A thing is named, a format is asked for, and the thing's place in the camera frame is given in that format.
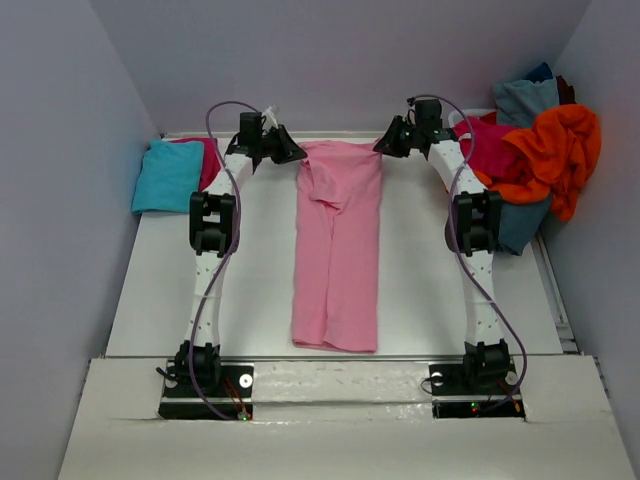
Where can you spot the maroon t-shirt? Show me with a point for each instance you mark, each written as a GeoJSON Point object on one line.
{"type": "Point", "coordinates": [566, 92]}

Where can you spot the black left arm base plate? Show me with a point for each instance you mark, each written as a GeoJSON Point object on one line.
{"type": "Point", "coordinates": [229, 399]}

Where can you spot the crumpled orange t-shirt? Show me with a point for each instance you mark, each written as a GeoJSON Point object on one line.
{"type": "Point", "coordinates": [554, 159]}

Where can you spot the white laundry basket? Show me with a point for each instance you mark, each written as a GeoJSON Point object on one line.
{"type": "Point", "coordinates": [456, 116]}

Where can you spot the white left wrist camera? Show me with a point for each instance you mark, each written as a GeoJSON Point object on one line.
{"type": "Point", "coordinates": [269, 119]}

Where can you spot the light pink t-shirt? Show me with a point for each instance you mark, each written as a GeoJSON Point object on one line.
{"type": "Point", "coordinates": [339, 192]}

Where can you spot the grey-blue t-shirt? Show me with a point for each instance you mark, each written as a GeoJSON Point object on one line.
{"type": "Point", "coordinates": [518, 103]}

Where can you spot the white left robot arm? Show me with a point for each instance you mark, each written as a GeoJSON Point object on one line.
{"type": "Point", "coordinates": [214, 230]}

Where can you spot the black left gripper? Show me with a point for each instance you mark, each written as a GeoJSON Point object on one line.
{"type": "Point", "coordinates": [287, 149]}

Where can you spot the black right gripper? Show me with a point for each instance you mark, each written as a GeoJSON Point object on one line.
{"type": "Point", "coordinates": [389, 143]}

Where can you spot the folded turquoise t-shirt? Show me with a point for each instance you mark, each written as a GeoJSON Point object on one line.
{"type": "Point", "coordinates": [170, 173]}

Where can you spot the folded magenta t-shirt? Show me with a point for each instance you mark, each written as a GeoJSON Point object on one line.
{"type": "Point", "coordinates": [210, 163]}

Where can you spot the crumpled magenta t-shirt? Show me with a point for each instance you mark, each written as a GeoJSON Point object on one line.
{"type": "Point", "coordinates": [490, 156]}

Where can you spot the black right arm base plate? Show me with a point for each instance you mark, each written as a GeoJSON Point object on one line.
{"type": "Point", "coordinates": [453, 397]}

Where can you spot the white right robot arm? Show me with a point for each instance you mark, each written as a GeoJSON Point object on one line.
{"type": "Point", "coordinates": [472, 234]}

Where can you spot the dark blue t-shirt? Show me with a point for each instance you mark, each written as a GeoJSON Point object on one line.
{"type": "Point", "coordinates": [540, 73]}

